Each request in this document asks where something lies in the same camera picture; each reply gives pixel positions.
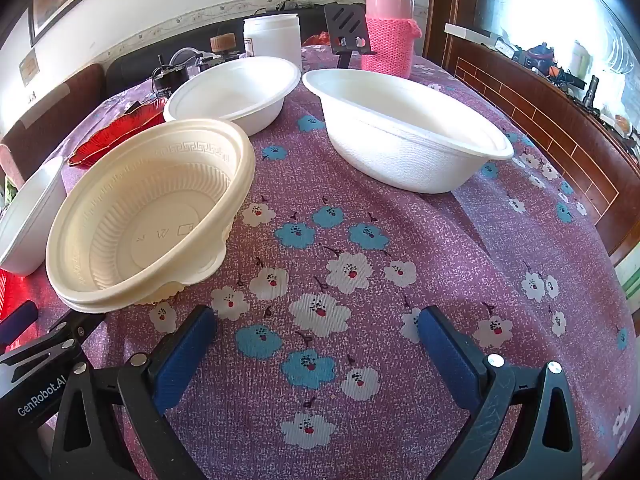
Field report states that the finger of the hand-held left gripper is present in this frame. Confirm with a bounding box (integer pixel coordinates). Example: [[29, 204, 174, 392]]
[[0, 310, 108, 378], [0, 300, 40, 347]]

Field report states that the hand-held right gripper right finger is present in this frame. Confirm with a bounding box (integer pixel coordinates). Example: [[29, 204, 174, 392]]
[[417, 306, 584, 480]]

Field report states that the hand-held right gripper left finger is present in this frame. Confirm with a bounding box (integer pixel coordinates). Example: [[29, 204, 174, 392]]
[[49, 304, 218, 480]]

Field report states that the small white bowl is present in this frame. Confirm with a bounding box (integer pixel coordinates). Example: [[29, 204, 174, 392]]
[[0, 156, 68, 277]]

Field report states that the cream plastic bowl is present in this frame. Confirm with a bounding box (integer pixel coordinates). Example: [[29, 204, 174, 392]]
[[52, 132, 257, 315], [45, 119, 257, 311]]

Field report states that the red leaf-shaped plate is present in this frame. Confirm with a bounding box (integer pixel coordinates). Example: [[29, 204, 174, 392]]
[[67, 102, 168, 168]]

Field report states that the large oval white bowl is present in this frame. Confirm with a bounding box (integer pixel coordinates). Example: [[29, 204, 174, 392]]
[[301, 69, 516, 195]]

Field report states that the round white bowl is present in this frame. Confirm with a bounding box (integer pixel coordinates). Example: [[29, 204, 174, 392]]
[[163, 56, 302, 137]]

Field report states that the red plastic item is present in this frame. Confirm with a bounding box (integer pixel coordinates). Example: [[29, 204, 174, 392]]
[[0, 269, 32, 322]]

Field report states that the purple floral tablecloth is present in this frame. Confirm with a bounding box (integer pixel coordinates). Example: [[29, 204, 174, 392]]
[[0, 45, 632, 480]]

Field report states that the brown armchair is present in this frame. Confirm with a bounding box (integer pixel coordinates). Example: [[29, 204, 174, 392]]
[[0, 62, 107, 186]]

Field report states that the brown wooden sill panel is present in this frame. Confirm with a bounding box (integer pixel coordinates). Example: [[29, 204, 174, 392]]
[[442, 22, 640, 263]]

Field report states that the black pump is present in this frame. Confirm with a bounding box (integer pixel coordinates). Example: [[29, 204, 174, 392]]
[[151, 55, 189, 99]]

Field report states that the black sofa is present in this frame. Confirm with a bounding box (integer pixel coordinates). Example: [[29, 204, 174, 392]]
[[105, 10, 332, 96]]

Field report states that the clear plastic dome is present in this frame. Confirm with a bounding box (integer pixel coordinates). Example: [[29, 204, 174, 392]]
[[172, 47, 213, 68]]

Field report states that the pink thermos with knit sleeve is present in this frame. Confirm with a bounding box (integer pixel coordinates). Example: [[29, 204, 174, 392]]
[[361, 0, 423, 80]]

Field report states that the black cylinder with wooden cap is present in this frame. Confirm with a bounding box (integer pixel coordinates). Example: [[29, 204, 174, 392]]
[[209, 32, 237, 57]]

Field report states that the white box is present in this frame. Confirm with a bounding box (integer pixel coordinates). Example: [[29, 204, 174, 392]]
[[445, 22, 502, 47]]

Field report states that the white plastic jar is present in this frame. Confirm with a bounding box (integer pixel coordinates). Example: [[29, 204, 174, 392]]
[[242, 13, 302, 73]]

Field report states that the black slotted spatula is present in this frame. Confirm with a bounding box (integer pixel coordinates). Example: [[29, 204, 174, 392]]
[[324, 2, 378, 70]]

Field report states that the wall notice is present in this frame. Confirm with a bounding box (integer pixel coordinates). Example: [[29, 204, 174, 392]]
[[19, 52, 41, 87]]

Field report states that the wooden door frame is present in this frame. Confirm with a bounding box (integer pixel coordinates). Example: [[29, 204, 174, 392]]
[[422, 0, 476, 72]]

